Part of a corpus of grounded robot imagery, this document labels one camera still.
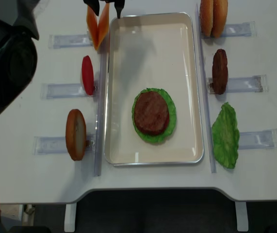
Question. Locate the clear holder right buns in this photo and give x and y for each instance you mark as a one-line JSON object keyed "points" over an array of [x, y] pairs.
{"points": [[238, 30]]}

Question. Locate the sesame bun half left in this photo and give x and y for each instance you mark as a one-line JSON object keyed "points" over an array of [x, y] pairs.
{"points": [[206, 16]]}

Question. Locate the brown meat patty on tray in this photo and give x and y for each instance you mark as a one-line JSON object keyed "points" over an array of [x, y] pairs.
{"points": [[150, 113]]}

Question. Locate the clear long rail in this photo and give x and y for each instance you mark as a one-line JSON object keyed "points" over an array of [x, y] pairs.
{"points": [[205, 93], [100, 115]]}

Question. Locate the clear holder patty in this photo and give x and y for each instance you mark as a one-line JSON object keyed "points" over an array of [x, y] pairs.
{"points": [[257, 83]]}

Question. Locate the green lettuce leaf standing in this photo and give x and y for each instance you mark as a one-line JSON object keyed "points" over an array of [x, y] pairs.
{"points": [[225, 135]]}

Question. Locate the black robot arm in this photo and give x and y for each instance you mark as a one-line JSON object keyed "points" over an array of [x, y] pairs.
{"points": [[18, 56]]}

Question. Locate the green lettuce leaf on tray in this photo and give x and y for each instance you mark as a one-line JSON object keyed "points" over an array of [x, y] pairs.
{"points": [[172, 123]]}

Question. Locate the clear holder left bun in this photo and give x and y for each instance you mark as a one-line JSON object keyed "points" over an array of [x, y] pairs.
{"points": [[43, 145]]}

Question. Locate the brown meat patty standing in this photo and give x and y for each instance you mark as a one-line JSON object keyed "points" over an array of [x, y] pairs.
{"points": [[220, 72]]}

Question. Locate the clear holder tomato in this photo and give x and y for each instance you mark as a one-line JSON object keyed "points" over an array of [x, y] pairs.
{"points": [[61, 90]]}

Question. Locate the red tomato slice standing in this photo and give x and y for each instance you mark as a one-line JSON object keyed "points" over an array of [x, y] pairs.
{"points": [[87, 75]]}

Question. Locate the clear holder lettuce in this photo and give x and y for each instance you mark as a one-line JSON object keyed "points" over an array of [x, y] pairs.
{"points": [[266, 139]]}

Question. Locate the silver rectangular metal tray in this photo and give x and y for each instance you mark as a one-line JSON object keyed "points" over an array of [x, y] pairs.
{"points": [[152, 52]]}

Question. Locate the clear holder cheese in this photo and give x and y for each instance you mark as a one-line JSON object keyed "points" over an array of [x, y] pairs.
{"points": [[69, 41]]}

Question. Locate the bun half right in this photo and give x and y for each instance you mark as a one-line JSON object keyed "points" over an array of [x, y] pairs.
{"points": [[220, 12]]}

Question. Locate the clear long rail right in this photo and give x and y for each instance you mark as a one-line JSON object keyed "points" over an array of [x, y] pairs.
{"points": [[205, 93]]}

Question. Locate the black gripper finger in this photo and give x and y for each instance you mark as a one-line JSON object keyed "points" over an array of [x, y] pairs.
{"points": [[94, 5], [119, 5]]}

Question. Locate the clear long rail left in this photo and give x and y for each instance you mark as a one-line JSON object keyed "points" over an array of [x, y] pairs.
{"points": [[100, 115]]}

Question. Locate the orange cheese slice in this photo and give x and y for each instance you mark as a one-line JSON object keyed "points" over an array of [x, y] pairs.
{"points": [[92, 24], [103, 25]]}

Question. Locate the bun half standing left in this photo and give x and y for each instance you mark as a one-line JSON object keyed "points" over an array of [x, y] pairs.
{"points": [[75, 135]]}

